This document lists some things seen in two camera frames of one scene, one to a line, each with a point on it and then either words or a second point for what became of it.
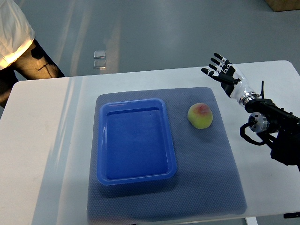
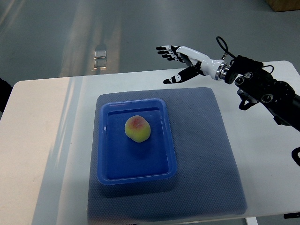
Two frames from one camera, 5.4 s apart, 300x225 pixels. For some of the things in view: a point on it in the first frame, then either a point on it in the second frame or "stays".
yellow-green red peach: x=199 y=116 → x=138 y=129
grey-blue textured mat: x=207 y=182 stays
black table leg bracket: x=291 y=215 stays
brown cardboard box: x=279 y=5 stays
